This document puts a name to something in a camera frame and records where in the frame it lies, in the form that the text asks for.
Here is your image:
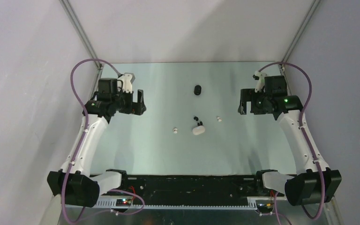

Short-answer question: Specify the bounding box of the right aluminium frame post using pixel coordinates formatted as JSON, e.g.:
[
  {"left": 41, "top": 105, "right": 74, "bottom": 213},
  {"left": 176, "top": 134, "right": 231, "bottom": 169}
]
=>
[{"left": 282, "top": 0, "right": 322, "bottom": 62}]

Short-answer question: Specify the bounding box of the left aluminium frame post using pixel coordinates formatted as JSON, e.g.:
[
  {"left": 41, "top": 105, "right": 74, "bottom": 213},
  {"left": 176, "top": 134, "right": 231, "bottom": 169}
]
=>
[{"left": 59, "top": 0, "right": 98, "bottom": 59}]

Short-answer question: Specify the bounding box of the black earbud pair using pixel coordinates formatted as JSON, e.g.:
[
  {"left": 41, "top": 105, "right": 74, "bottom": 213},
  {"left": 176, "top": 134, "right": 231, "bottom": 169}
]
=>
[{"left": 193, "top": 116, "right": 203, "bottom": 126}]

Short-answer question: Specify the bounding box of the left controller board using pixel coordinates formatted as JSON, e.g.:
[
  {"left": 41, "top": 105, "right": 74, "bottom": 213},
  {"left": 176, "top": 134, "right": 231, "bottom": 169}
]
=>
[{"left": 115, "top": 198, "right": 133, "bottom": 207}]

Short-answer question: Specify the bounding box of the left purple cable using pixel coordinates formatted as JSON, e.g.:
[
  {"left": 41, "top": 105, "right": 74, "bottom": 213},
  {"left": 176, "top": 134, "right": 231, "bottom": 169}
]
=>
[{"left": 61, "top": 58, "right": 145, "bottom": 225}]

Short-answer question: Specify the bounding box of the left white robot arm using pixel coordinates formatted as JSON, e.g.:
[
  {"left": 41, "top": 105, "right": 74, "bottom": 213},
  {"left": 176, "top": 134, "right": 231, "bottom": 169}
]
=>
[{"left": 47, "top": 73, "right": 146, "bottom": 208}]

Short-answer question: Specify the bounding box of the white earbud charging case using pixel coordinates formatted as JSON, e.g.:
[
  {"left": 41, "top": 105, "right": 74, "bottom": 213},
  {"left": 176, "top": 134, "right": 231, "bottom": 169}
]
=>
[{"left": 192, "top": 125, "right": 206, "bottom": 135}]

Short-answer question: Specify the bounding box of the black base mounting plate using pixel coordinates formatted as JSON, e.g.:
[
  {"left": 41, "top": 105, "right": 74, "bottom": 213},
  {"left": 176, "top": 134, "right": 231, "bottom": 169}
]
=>
[{"left": 117, "top": 174, "right": 275, "bottom": 207}]

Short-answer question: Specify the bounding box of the black earbud charging case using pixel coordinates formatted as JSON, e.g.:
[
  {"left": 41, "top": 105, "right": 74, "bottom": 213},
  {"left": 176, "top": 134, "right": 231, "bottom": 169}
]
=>
[{"left": 194, "top": 85, "right": 202, "bottom": 96}]

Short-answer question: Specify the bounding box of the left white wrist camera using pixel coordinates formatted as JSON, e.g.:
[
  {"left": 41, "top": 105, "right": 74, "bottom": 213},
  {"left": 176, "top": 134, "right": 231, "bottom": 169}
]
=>
[{"left": 117, "top": 73, "right": 135, "bottom": 93}]

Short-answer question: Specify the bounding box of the right controller board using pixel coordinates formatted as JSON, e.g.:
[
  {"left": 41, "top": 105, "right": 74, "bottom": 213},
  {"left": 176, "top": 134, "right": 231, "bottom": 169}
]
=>
[{"left": 256, "top": 203, "right": 274, "bottom": 215}]

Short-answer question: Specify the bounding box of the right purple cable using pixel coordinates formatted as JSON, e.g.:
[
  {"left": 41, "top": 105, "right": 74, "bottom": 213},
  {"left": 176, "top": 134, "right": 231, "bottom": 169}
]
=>
[{"left": 257, "top": 61, "right": 327, "bottom": 225}]

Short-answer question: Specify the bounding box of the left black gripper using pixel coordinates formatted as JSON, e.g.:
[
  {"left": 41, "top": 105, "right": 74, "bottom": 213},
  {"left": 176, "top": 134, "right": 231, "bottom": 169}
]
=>
[{"left": 112, "top": 87, "right": 146, "bottom": 115}]

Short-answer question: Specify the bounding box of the controller board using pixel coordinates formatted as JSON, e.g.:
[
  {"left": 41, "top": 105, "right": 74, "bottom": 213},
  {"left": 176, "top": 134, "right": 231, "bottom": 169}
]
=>
[
  {"left": 256, "top": 203, "right": 274, "bottom": 215},
  {"left": 115, "top": 198, "right": 133, "bottom": 207}
]

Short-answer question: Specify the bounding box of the purple cable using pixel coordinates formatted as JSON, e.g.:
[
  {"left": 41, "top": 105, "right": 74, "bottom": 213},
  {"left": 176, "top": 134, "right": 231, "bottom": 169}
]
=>
[
  {"left": 257, "top": 61, "right": 327, "bottom": 225},
  {"left": 61, "top": 58, "right": 145, "bottom": 225}
]

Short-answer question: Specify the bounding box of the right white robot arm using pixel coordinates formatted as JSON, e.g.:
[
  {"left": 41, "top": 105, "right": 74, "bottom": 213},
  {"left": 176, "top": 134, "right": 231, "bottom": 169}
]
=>
[{"left": 238, "top": 76, "right": 342, "bottom": 206}]

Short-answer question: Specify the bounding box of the aluminium frame post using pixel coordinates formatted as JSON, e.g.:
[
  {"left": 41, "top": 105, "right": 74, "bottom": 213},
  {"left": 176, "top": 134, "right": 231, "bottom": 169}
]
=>
[
  {"left": 59, "top": 0, "right": 98, "bottom": 59},
  {"left": 282, "top": 0, "right": 322, "bottom": 62}
]

